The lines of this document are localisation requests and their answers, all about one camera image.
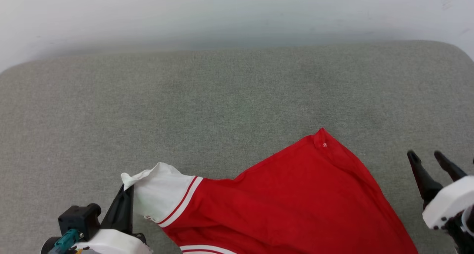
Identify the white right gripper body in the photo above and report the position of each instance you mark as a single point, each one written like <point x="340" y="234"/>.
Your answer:
<point x="448" y="204"/>

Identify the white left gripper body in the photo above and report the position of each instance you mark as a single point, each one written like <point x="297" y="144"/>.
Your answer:
<point x="111" y="243"/>

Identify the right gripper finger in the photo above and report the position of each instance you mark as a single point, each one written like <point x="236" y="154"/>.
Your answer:
<point x="426" y="183"/>
<point x="451" y="170"/>

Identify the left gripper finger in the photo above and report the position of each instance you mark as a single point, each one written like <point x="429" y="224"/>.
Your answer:
<point x="120" y="213"/>

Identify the red and white garment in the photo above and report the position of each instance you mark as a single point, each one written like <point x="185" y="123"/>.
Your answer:
<point x="296" y="198"/>

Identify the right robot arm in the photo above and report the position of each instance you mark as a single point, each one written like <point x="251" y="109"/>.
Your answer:
<point x="463" y="235"/>

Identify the grey fabric sofa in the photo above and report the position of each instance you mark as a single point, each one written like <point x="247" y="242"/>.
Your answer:
<point x="222" y="98"/>

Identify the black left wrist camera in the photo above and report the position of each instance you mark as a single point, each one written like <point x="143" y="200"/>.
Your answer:
<point x="79" y="219"/>

